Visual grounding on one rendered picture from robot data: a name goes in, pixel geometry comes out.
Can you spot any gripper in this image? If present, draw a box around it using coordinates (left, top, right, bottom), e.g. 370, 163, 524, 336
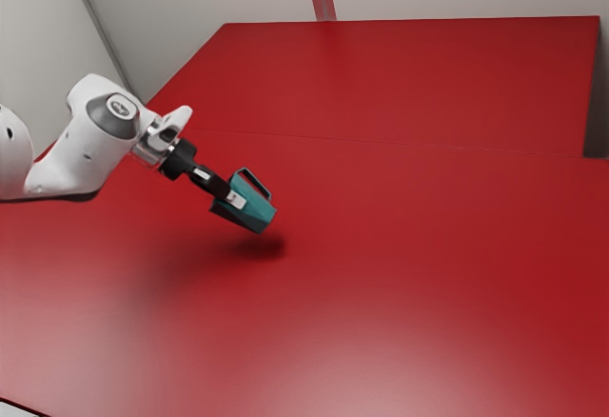
161, 138, 248, 210

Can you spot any teal faceted mug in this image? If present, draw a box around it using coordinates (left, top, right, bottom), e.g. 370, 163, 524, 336
209, 167, 278, 235

